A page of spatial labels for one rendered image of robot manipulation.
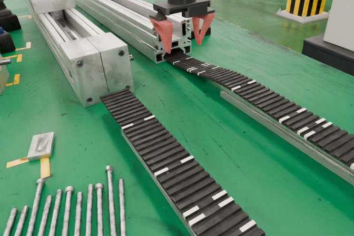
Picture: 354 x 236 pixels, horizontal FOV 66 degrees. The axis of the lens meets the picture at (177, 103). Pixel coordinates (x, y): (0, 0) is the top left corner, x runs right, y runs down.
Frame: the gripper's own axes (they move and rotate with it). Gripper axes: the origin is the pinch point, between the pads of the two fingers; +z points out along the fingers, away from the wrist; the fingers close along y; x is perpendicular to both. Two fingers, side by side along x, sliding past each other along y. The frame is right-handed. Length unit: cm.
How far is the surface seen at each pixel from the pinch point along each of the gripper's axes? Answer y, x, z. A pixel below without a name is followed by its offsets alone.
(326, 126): -1.0, 33.9, 1.3
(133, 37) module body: 5.5, -16.0, 1.5
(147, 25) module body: 5.1, -6.9, -3.8
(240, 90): 1.9, 20.7, 1.1
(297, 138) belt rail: 1.3, 31.7, 3.8
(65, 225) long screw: 31.5, 27.7, 3.9
